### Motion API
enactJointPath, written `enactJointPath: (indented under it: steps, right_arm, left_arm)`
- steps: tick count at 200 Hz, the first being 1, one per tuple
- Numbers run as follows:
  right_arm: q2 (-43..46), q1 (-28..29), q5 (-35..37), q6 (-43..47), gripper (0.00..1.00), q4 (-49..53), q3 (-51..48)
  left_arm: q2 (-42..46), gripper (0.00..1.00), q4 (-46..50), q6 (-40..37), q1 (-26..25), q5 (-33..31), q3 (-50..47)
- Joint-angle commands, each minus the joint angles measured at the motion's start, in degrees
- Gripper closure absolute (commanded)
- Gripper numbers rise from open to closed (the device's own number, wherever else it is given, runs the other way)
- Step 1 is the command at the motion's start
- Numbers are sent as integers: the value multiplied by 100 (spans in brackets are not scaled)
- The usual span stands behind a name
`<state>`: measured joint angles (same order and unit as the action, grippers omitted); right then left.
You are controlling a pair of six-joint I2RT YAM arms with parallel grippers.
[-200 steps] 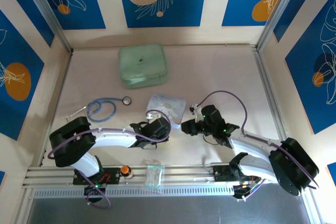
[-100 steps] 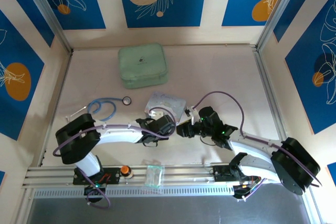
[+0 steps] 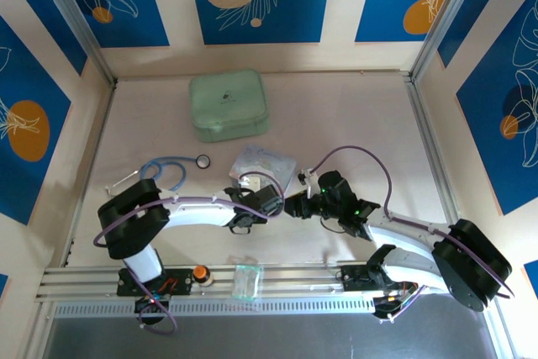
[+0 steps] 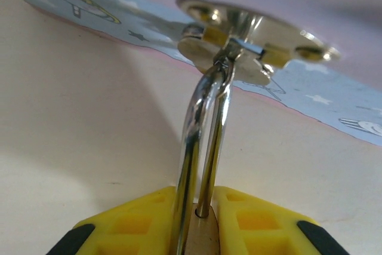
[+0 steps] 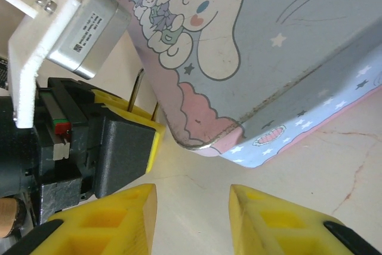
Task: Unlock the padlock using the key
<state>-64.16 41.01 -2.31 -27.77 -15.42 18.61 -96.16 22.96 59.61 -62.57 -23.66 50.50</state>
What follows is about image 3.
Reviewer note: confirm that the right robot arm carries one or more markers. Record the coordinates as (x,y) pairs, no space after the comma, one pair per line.
(403,233)

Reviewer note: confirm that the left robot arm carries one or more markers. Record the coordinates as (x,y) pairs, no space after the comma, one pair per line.
(197,209)

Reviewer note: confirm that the clear plastic bag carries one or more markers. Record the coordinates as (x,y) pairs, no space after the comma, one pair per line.
(269,163)
(247,283)

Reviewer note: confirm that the blue tube stethoscope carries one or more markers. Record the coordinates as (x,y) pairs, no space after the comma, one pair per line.
(181,174)

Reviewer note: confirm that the orange cap bottle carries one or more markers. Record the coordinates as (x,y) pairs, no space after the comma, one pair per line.
(202,273)

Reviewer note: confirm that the mint green zippered case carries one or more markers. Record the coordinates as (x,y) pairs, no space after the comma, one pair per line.
(229,104)

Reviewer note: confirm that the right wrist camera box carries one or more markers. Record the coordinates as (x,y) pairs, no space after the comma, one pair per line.
(309,180)

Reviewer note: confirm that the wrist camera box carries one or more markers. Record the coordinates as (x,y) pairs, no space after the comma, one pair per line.
(309,180)
(252,182)

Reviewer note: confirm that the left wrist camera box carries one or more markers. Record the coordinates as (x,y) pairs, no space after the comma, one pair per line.
(252,182)

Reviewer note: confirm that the aluminium frame rail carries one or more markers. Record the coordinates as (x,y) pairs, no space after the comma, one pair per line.
(294,281)

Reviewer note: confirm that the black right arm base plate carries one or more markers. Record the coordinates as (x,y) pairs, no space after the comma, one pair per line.
(357,279)

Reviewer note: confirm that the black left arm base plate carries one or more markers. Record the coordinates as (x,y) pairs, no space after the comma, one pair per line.
(176,281)

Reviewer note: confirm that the aluminium frame post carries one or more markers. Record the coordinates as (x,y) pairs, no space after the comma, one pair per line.
(75,18)
(449,18)

